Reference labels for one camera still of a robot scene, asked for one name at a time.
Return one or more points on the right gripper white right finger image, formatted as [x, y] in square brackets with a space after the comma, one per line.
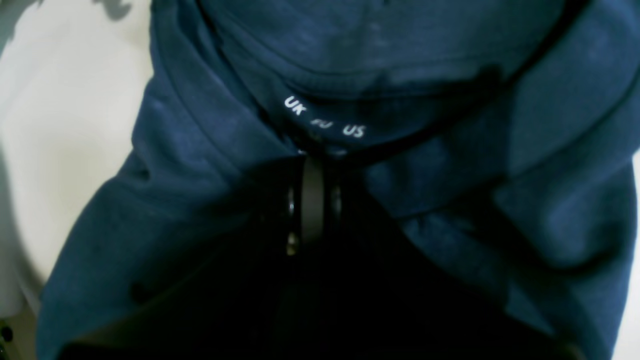
[341, 222]

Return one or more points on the right gripper white left finger image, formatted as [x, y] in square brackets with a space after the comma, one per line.
[302, 232]

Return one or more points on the dark blue T-shirt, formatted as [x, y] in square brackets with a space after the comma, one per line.
[486, 145]

